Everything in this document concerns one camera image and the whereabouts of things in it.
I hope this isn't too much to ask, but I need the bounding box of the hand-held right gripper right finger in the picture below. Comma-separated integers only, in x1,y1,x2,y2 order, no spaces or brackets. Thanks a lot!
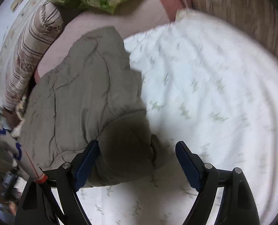
176,141,260,225

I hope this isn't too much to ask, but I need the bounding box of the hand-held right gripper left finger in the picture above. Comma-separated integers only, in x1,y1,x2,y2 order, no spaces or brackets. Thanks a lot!
14,140,100,225

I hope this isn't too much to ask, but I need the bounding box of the olive quilted hooded jacket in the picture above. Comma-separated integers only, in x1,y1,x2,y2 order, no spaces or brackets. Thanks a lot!
19,26,170,188

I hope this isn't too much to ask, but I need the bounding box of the white printed stick orange band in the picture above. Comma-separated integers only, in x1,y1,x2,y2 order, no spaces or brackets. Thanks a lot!
0,122,67,225

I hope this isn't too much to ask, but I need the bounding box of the white leaf-print bedsheet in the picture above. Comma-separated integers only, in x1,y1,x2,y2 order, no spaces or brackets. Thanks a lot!
45,9,278,225

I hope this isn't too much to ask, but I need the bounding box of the cream patterned cloth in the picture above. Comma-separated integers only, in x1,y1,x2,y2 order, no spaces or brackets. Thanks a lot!
12,96,28,137

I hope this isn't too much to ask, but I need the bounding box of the striped floral pillow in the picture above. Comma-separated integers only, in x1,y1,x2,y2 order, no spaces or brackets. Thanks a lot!
0,1,64,112

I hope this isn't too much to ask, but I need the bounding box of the pink blanket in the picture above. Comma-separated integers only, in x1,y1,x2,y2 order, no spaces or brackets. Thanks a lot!
33,0,193,85

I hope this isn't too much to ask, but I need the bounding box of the striped floral bed cushion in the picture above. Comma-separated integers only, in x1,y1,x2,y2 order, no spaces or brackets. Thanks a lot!
188,0,278,59

